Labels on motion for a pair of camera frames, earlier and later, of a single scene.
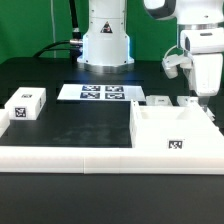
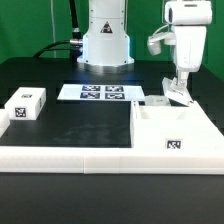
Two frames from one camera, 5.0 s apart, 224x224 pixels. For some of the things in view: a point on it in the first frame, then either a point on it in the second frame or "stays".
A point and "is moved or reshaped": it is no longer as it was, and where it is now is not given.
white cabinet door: [158, 100] stays
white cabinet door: [188, 101] is moved or reshaped
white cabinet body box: [173, 127] stays
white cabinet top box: [26, 103] stays
